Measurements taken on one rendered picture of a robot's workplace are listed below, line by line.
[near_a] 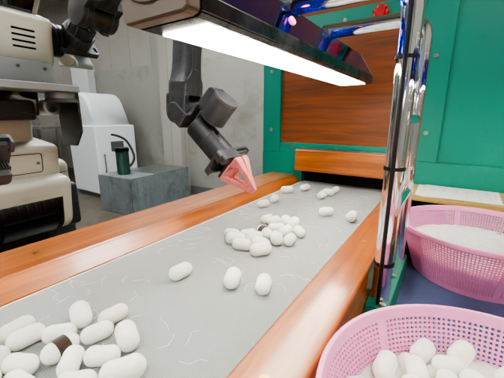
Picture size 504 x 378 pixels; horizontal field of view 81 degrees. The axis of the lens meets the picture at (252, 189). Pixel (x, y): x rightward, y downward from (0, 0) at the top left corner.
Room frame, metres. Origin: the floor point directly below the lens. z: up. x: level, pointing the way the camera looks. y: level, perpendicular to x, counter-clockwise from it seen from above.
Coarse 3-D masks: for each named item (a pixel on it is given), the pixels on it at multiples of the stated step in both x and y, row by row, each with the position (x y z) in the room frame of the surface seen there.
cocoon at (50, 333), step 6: (60, 324) 0.26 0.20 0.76; (66, 324) 0.26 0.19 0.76; (72, 324) 0.26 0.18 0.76; (48, 330) 0.25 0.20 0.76; (54, 330) 0.25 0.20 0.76; (60, 330) 0.25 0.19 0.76; (66, 330) 0.26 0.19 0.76; (72, 330) 0.26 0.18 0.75; (42, 336) 0.25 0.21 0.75; (48, 336) 0.25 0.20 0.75; (54, 336) 0.25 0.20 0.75; (48, 342) 0.25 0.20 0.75
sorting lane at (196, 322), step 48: (192, 240) 0.51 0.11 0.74; (336, 240) 0.51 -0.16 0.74; (48, 288) 0.35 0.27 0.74; (96, 288) 0.35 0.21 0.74; (144, 288) 0.35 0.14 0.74; (192, 288) 0.35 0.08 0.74; (240, 288) 0.35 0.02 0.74; (288, 288) 0.35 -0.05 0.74; (144, 336) 0.27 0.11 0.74; (192, 336) 0.27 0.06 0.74; (240, 336) 0.27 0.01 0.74
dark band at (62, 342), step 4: (60, 336) 0.24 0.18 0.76; (64, 336) 0.24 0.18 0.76; (52, 340) 0.24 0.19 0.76; (56, 340) 0.24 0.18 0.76; (60, 340) 0.24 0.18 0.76; (64, 340) 0.24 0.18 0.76; (68, 340) 0.24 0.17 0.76; (56, 344) 0.23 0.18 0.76; (60, 344) 0.23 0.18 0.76; (64, 344) 0.24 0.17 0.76; (68, 344) 0.24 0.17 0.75; (72, 344) 0.24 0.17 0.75; (60, 348) 0.23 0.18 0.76; (64, 348) 0.23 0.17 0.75; (60, 352) 0.23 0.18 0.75
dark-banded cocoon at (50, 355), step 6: (72, 336) 0.24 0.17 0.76; (78, 336) 0.25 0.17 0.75; (72, 342) 0.24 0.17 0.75; (78, 342) 0.25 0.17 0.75; (48, 348) 0.23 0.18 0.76; (54, 348) 0.23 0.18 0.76; (42, 354) 0.22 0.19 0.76; (48, 354) 0.22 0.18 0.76; (54, 354) 0.23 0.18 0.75; (60, 354) 0.23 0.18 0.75; (42, 360) 0.22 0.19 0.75; (48, 360) 0.22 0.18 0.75; (54, 360) 0.22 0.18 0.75
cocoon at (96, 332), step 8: (104, 320) 0.27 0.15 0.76; (88, 328) 0.26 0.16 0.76; (96, 328) 0.26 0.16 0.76; (104, 328) 0.26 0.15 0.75; (112, 328) 0.27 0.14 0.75; (80, 336) 0.25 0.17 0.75; (88, 336) 0.25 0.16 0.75; (96, 336) 0.25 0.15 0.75; (104, 336) 0.26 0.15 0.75; (88, 344) 0.25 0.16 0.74
